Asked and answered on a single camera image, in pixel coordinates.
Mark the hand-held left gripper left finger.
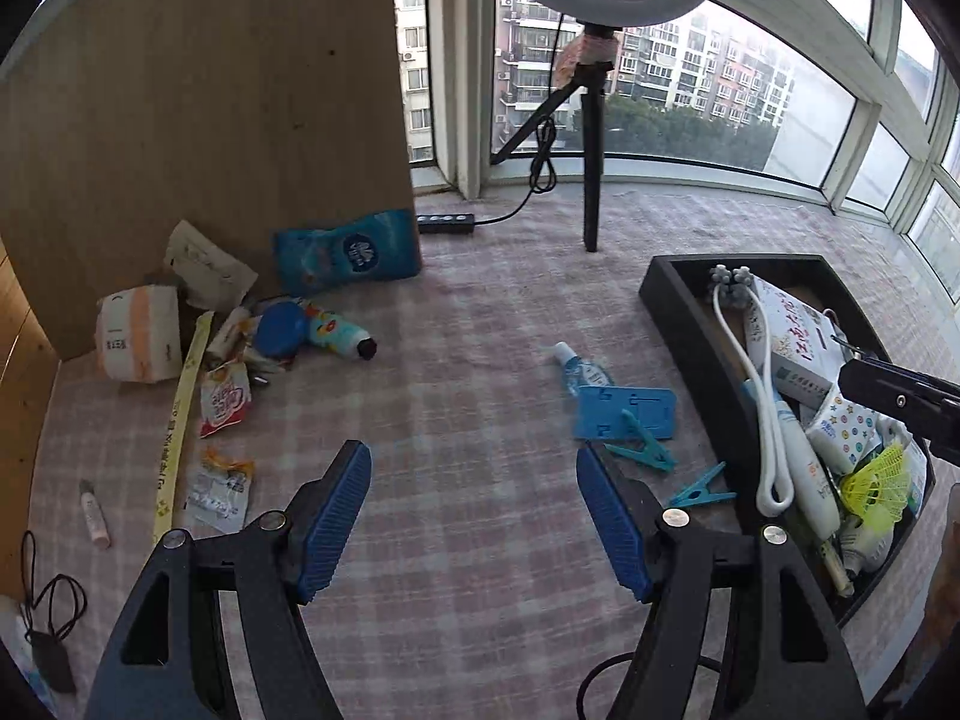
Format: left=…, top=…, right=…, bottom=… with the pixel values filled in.
left=84, top=439, right=374, bottom=720

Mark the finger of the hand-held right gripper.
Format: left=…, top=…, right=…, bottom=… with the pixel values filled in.
left=837, top=361, right=960, bottom=467

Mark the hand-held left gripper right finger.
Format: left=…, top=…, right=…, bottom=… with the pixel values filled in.
left=574, top=441, right=872, bottom=720

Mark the star-print tissue pack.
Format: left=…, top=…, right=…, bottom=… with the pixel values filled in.
left=806, top=382, right=890, bottom=473

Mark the yellow shuttlecock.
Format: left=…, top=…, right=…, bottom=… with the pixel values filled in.
left=840, top=442, right=910, bottom=526

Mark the black storage box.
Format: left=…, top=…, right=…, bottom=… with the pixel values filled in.
left=639, top=253, right=938, bottom=629

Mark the teal clothespin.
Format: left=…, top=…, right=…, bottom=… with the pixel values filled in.
left=604, top=411, right=678, bottom=473

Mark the green white medicine box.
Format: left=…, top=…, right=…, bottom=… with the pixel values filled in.
left=772, top=358, right=857, bottom=407

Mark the blue clothespin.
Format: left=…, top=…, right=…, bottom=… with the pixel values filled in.
left=667, top=461, right=737, bottom=509

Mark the blue phone stand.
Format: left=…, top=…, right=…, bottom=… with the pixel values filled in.
left=572, top=385, right=680, bottom=442

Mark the white bottle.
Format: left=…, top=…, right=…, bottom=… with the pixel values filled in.
left=776, top=401, right=842, bottom=535

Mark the orange creamer sachet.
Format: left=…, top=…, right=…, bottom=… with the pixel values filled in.
left=182, top=446, right=256, bottom=537

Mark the white red medicine box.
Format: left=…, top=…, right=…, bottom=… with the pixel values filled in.
left=750, top=277, right=842, bottom=385

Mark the small clear blue bottle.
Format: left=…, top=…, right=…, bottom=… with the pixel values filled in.
left=553, top=343, right=616, bottom=391

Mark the red creamer sachet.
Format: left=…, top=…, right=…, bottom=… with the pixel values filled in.
left=199, top=360, right=254, bottom=440

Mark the fruit-print hand cream tube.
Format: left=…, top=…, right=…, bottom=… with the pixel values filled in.
left=300, top=300, right=378, bottom=361

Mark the long yellow paper strip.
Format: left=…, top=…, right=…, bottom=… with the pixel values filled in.
left=152, top=311, right=216, bottom=550

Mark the blue round tape measure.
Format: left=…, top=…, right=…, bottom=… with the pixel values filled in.
left=253, top=300, right=310, bottom=357

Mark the small white tube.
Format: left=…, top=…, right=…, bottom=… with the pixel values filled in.
left=206, top=307, right=252, bottom=361

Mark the small white lip balm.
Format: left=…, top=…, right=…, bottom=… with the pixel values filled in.
left=79, top=480, right=112, bottom=548

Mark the pink plaid tablecloth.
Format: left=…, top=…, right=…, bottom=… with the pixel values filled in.
left=22, top=187, right=960, bottom=720

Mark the white orange tissue pack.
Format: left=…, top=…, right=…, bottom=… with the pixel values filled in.
left=95, top=285, right=185, bottom=383

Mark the blue refill pouch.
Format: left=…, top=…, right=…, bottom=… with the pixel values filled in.
left=272, top=208, right=423, bottom=296

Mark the crumpled white paper packet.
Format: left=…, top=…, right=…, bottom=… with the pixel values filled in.
left=163, top=220, right=260, bottom=310

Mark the black power strip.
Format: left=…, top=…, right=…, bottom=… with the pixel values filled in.
left=416, top=212, right=477, bottom=235

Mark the black tripod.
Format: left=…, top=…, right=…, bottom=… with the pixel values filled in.
left=491, top=26, right=622, bottom=254

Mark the wooden cabinet panel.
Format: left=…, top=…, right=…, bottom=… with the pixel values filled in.
left=0, top=0, right=417, bottom=586

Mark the white coiled cable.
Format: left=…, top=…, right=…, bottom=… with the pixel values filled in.
left=709, top=264, right=796, bottom=517

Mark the black cord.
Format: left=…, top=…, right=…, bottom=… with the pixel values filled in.
left=19, top=531, right=87, bottom=695

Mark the black ring light cable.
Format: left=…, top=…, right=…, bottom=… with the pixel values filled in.
left=474, top=7, right=572, bottom=226

